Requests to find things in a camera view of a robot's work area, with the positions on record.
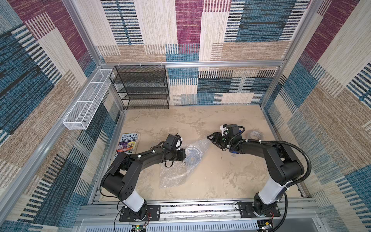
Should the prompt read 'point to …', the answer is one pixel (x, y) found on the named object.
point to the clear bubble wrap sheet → (178, 174)
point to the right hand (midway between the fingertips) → (211, 140)
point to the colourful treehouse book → (127, 143)
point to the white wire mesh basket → (82, 113)
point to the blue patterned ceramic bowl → (193, 157)
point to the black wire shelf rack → (142, 87)
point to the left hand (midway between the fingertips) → (187, 156)
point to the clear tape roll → (256, 135)
